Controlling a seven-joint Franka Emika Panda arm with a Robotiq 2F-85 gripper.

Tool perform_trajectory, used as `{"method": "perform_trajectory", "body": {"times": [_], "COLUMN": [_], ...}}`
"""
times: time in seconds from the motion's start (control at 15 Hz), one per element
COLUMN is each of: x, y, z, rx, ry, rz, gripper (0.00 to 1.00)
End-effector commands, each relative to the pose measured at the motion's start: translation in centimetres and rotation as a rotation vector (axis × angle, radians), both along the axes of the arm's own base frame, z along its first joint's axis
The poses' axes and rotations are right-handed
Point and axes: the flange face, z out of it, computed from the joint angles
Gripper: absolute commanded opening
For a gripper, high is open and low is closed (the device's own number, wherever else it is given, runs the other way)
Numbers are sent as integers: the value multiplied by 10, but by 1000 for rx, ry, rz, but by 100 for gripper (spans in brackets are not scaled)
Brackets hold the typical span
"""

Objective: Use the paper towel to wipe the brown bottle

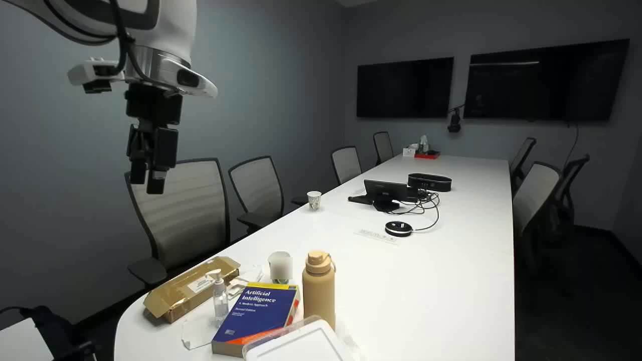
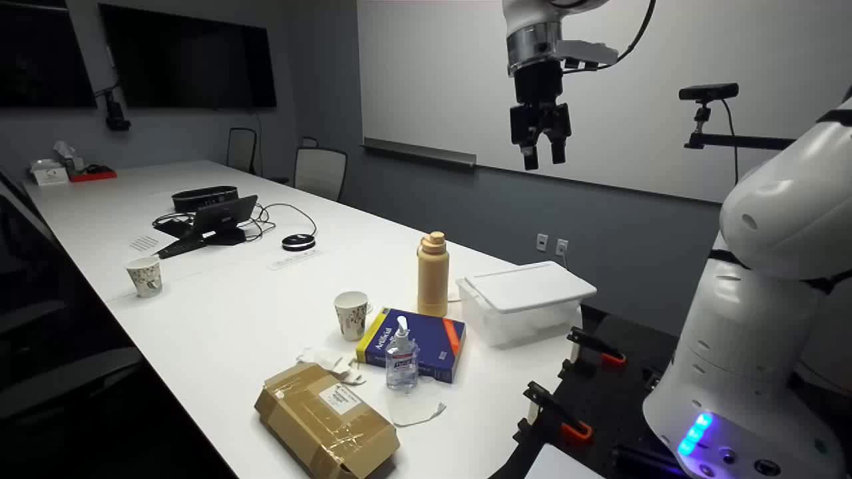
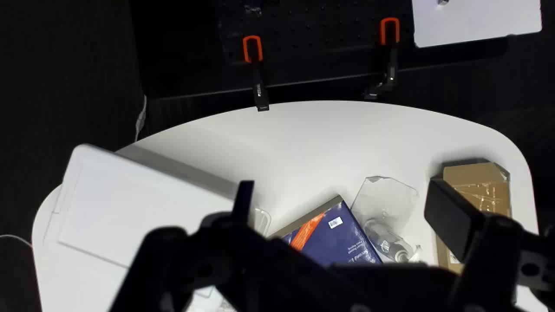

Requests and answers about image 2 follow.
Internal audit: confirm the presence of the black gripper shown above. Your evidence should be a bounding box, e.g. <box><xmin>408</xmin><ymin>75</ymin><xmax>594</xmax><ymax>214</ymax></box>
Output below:
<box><xmin>511</xmin><ymin>61</ymin><xmax>569</xmax><ymax>169</ymax></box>

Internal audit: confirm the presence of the brown bottle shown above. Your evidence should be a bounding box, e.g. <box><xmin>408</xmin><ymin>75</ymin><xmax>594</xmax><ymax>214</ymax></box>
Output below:
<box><xmin>414</xmin><ymin>232</ymin><xmax>450</xmax><ymax>315</ymax></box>

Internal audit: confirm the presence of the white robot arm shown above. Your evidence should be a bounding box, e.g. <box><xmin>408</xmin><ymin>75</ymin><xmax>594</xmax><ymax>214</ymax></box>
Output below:
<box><xmin>642</xmin><ymin>97</ymin><xmax>852</xmax><ymax>479</ymax></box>

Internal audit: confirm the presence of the clear sanitizer bottle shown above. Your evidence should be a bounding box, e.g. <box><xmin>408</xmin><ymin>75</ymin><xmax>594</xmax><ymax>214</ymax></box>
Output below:
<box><xmin>386</xmin><ymin>315</ymin><xmax>418</xmax><ymax>390</ymax></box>

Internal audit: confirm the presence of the clear plastic storage bin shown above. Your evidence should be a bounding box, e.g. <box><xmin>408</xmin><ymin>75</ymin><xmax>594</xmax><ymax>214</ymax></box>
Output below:
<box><xmin>458</xmin><ymin>261</ymin><xmax>597</xmax><ymax>349</ymax></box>

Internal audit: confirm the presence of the orange black clamp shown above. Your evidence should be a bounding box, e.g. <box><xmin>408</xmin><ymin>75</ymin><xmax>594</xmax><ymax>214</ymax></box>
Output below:
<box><xmin>523</xmin><ymin>381</ymin><xmax>594</xmax><ymax>446</ymax></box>
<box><xmin>567</xmin><ymin>326</ymin><xmax>629</xmax><ymax>366</ymax></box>

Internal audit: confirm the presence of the grey mesh office chair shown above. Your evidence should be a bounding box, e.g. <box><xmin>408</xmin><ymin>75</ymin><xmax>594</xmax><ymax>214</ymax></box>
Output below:
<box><xmin>296</xmin><ymin>145</ymin><xmax>346</xmax><ymax>200</ymax></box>

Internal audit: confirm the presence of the blue yellow book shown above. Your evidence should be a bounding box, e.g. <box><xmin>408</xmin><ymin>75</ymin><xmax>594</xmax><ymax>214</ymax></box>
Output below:
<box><xmin>357</xmin><ymin>309</ymin><xmax>466</xmax><ymax>383</ymax></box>

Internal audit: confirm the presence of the patterned paper cup near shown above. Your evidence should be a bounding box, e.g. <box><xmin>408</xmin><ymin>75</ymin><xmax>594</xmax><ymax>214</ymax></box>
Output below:
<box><xmin>333</xmin><ymin>289</ymin><xmax>366</xmax><ymax>341</ymax></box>

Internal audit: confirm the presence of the patterned paper cup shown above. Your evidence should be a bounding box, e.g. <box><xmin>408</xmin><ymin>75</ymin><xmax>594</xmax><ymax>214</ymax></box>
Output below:
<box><xmin>124</xmin><ymin>254</ymin><xmax>161</xmax><ymax>298</ymax></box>
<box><xmin>333</xmin><ymin>289</ymin><xmax>366</xmax><ymax>341</ymax></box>

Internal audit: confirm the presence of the black round puck speaker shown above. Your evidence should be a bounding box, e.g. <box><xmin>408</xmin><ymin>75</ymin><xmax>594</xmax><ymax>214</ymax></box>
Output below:
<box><xmin>282</xmin><ymin>233</ymin><xmax>316</xmax><ymax>252</ymax></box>

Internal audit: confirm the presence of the clear round plastic lid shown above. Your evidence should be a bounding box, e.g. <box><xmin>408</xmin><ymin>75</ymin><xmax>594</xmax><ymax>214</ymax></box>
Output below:
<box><xmin>388</xmin><ymin>390</ymin><xmax>446</xmax><ymax>428</ymax></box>

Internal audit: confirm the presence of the black tablet console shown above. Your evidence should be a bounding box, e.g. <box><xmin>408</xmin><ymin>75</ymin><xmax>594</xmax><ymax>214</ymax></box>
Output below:
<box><xmin>153</xmin><ymin>193</ymin><xmax>256</xmax><ymax>258</ymax></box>

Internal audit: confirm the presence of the black conference speaker bar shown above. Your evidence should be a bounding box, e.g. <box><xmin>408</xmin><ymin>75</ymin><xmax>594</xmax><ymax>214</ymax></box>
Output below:
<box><xmin>173</xmin><ymin>185</ymin><xmax>237</xmax><ymax>212</ymax></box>

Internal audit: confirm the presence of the patterned paper cup far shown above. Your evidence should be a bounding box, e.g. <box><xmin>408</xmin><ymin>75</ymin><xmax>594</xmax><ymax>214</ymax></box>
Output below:
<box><xmin>124</xmin><ymin>254</ymin><xmax>161</xmax><ymax>298</ymax></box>

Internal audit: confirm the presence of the red tray with tissues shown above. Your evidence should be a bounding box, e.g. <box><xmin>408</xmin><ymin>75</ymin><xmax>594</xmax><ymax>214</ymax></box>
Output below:
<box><xmin>53</xmin><ymin>141</ymin><xmax>113</xmax><ymax>182</ymax></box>

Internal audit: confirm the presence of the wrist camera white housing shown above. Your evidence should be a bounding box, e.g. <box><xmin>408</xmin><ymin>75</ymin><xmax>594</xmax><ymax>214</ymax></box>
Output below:
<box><xmin>557</xmin><ymin>39</ymin><xmax>617</xmax><ymax>71</ymax></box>

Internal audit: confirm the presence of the black camera on stand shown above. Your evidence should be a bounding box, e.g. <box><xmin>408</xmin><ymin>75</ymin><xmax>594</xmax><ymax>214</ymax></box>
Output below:
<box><xmin>678</xmin><ymin>83</ymin><xmax>792</xmax><ymax>150</ymax></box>

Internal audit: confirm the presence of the wall mounted black television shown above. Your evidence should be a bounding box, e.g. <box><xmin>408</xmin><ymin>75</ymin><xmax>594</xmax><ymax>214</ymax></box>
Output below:
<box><xmin>97</xmin><ymin>3</ymin><xmax>276</xmax><ymax>108</ymax></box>

